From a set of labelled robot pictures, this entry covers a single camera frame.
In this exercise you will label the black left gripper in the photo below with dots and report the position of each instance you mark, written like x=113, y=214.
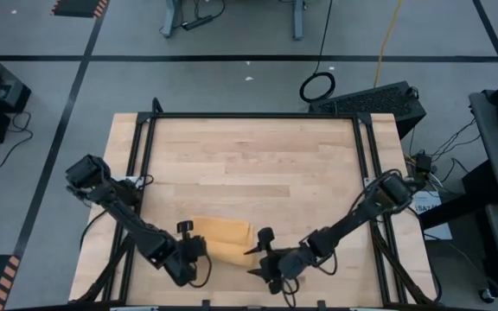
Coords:
x=190, y=248

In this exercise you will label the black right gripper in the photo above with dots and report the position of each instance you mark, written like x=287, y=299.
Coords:
x=270, y=259

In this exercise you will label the yellow waffle weave towel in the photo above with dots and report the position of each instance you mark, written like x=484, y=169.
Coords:
x=227, y=242

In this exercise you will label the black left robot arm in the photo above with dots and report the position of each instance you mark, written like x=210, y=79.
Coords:
x=119, y=207

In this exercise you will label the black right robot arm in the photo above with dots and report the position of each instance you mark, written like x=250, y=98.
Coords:
x=361, y=211

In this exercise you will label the silver mounting plate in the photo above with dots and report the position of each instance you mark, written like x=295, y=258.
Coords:
x=366, y=181
x=123, y=178

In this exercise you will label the white printed paper label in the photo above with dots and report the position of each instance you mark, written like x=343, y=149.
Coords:
x=437, y=229

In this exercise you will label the black power adapter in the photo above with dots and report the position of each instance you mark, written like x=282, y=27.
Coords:
x=423, y=163

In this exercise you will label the black computer tower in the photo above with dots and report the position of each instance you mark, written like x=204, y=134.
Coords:
x=374, y=103

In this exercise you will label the black power strip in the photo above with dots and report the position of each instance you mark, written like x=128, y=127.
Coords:
x=197, y=22

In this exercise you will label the grey desk leg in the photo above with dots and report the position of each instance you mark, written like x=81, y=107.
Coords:
x=171, y=21
x=298, y=21

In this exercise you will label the black desk underframe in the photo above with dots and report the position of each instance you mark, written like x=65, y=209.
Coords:
x=478, y=194

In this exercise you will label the black caster wheel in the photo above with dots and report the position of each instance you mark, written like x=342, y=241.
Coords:
x=487, y=295

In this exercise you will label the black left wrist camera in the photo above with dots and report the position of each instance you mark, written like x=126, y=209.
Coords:
x=182, y=273

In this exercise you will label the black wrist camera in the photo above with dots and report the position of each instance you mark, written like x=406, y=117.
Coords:
x=182, y=273
x=297, y=263

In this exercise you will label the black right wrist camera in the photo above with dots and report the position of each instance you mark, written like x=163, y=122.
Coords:
x=297, y=263

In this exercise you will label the black metal table frame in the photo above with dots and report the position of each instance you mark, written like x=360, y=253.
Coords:
x=253, y=115

